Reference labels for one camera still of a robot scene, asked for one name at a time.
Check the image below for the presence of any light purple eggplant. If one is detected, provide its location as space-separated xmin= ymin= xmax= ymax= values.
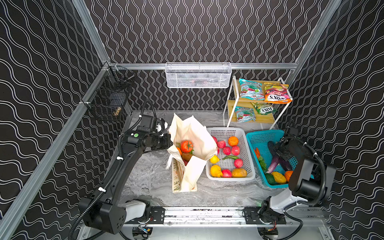
xmin=266 ymin=155 xmax=280 ymax=174

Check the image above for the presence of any red tomato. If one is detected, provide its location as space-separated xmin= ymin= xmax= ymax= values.
xmin=180 ymin=141 xmax=194 ymax=153

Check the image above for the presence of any brown potato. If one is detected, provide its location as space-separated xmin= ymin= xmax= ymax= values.
xmin=182 ymin=153 xmax=193 ymax=162

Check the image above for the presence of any cream canvas grocery bag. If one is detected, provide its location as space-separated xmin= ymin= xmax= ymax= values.
xmin=167 ymin=114 xmax=218 ymax=193

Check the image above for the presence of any small green red snack bag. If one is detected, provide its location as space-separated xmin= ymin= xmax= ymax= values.
xmin=235 ymin=107 xmax=256 ymax=123

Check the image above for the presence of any orange Fox's candy bag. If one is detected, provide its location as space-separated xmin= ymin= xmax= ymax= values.
xmin=264 ymin=83 xmax=293 ymax=104

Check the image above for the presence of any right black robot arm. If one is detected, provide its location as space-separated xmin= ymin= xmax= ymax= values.
xmin=259 ymin=136 xmax=336 ymax=222

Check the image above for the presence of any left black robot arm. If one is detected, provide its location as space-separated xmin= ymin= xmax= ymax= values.
xmin=68 ymin=131 xmax=173 ymax=240

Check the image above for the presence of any green Fox's candy bag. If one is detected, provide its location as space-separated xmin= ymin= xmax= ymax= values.
xmin=252 ymin=103 xmax=277 ymax=115

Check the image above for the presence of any orange pumpkin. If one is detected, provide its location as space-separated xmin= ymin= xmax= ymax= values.
xmin=284 ymin=171 xmax=294 ymax=183

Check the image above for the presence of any teal plastic vegetable basket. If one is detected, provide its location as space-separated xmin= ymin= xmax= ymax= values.
xmin=246 ymin=130 xmax=288 ymax=189

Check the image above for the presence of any orange carrot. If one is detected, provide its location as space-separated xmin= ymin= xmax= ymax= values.
xmin=254 ymin=148 xmax=261 ymax=159

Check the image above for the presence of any green avocado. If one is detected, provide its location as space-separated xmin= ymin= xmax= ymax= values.
xmin=265 ymin=173 xmax=277 ymax=186

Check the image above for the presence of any red apple right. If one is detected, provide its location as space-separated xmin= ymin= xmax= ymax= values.
xmin=231 ymin=146 xmax=241 ymax=156

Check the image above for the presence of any white plastic fruit basket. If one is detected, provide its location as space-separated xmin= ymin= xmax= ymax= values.
xmin=206 ymin=127 xmax=256 ymax=182

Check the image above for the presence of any yellow orange mango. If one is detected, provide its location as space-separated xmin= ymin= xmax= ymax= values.
xmin=232 ymin=168 xmax=248 ymax=178

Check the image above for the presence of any green chili pepper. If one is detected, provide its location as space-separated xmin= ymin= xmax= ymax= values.
xmin=222 ymin=156 xmax=239 ymax=161

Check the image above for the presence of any white wooden two-tier shelf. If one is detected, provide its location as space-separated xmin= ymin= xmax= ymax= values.
xmin=222 ymin=75 xmax=293 ymax=130

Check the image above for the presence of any small yellow lemon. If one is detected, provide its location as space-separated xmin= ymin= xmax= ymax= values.
xmin=210 ymin=155 xmax=220 ymax=165

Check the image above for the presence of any red apple middle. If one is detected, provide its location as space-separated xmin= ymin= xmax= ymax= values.
xmin=217 ymin=141 xmax=227 ymax=149

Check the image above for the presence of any red apple front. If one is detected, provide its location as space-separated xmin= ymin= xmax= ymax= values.
xmin=222 ymin=169 xmax=233 ymax=178

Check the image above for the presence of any yellow bumpy lemon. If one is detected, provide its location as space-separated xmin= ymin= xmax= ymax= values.
xmin=210 ymin=165 xmax=223 ymax=178

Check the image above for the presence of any black wire wall basket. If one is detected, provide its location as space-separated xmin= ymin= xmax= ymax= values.
xmin=85 ymin=66 xmax=136 ymax=122

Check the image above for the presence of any white wire wall basket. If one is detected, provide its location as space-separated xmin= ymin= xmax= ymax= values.
xmin=165 ymin=62 xmax=232 ymax=89

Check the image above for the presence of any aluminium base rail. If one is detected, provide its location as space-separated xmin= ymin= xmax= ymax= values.
xmin=85 ymin=205 xmax=328 ymax=228

